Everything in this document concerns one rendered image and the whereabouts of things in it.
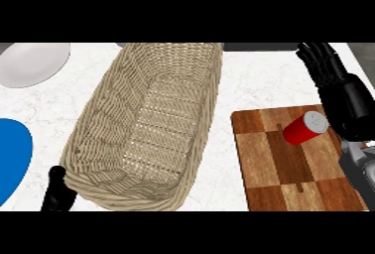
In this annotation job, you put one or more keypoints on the white plate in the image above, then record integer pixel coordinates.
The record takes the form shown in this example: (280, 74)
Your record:
(30, 64)

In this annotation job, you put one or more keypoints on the red can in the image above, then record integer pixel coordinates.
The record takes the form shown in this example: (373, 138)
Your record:
(305, 128)

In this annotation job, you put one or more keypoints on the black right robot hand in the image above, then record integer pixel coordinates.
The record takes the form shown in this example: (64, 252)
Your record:
(348, 99)

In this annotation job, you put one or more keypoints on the wooden cutting board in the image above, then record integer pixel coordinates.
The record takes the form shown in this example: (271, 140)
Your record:
(289, 165)

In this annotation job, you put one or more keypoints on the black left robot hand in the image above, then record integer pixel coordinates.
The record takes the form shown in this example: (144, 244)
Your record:
(58, 195)

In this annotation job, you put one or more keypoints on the grey metal sink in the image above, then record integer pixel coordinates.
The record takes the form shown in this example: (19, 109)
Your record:
(364, 54)

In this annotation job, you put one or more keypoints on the blue plate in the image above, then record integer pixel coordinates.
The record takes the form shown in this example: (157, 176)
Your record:
(14, 158)

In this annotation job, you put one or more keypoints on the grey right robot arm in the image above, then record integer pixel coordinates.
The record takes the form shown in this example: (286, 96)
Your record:
(361, 168)

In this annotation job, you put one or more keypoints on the dark grey appliance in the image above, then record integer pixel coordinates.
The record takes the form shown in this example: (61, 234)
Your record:
(262, 46)

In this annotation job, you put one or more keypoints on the beige wicker basket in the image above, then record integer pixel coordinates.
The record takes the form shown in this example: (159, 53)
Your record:
(147, 125)

